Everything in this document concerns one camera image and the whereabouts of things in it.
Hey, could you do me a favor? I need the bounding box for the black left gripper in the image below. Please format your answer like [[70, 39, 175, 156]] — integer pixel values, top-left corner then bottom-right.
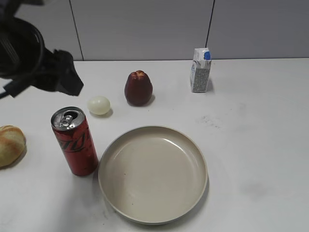
[[4, 50, 84, 97]]

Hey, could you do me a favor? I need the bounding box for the red cola can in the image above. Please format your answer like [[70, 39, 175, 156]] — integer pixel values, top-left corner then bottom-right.
[[51, 106, 98, 176]]

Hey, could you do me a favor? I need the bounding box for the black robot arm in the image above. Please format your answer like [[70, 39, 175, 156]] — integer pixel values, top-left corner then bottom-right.
[[0, 0, 84, 98]]

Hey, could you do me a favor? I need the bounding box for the beige round plate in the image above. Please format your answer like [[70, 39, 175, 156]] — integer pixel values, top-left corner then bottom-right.
[[98, 126, 208, 225]]

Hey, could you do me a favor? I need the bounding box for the white egg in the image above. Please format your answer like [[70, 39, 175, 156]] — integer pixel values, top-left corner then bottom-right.
[[87, 96, 111, 115]]

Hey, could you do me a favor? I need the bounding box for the dark red wax apple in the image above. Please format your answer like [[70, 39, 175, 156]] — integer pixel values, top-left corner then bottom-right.
[[124, 70, 153, 106]]

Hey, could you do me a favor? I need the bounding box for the bread roll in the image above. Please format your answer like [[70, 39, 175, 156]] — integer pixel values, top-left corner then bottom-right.
[[0, 125, 26, 168]]

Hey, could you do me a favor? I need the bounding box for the small white milk carton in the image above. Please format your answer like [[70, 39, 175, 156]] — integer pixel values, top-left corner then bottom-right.
[[190, 48, 212, 93]]

